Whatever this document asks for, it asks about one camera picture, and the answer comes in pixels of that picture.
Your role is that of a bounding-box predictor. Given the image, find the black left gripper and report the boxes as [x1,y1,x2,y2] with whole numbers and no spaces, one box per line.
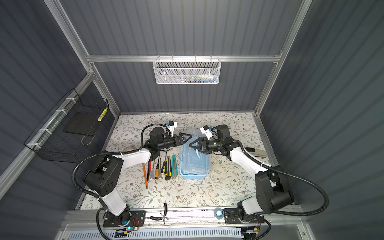
[157,133,192,152]

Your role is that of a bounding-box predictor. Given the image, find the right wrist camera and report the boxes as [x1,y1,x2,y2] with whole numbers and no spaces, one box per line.
[200,125,213,141]

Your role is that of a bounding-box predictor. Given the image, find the light blue plastic tool box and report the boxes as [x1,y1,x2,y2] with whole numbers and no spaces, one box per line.
[179,131,212,181]

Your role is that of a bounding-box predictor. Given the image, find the brown tape roll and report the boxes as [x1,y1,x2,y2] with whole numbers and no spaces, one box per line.
[124,147,137,152]

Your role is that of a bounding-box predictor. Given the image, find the black handled pliers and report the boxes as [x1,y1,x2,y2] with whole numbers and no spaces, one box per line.
[150,203,168,225]

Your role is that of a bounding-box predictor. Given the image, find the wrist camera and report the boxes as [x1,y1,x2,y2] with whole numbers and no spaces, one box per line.
[200,125,213,141]
[166,121,178,137]

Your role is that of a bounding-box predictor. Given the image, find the beige black stapler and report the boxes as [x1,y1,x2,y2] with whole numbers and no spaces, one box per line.
[245,148,267,158]

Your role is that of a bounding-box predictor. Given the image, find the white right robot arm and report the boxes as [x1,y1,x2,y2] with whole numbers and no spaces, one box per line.
[189,125,330,217]

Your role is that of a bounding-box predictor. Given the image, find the yellow marker in basket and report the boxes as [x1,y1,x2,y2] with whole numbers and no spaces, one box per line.
[97,107,108,122]

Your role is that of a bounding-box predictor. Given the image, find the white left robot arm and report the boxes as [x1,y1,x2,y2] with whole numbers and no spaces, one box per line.
[71,124,192,227]

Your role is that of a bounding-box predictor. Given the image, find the teal utility knife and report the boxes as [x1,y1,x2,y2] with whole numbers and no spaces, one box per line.
[171,155,178,179]

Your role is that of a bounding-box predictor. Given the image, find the white wire wall basket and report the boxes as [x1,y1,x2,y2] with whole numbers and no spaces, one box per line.
[153,58,222,85]

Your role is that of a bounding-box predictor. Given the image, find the blue tape roll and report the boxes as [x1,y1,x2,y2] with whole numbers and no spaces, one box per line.
[214,208,224,220]

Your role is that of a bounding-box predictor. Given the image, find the yellow black utility knife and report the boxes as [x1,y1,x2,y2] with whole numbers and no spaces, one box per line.
[162,156,172,181]

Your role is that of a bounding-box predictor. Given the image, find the black wire wall basket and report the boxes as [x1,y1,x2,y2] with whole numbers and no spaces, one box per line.
[24,89,109,163]

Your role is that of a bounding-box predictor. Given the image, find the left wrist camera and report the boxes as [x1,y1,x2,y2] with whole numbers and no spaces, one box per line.
[166,121,178,137]

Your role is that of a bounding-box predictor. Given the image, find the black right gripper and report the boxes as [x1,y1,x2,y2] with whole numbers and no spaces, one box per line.
[190,137,223,154]

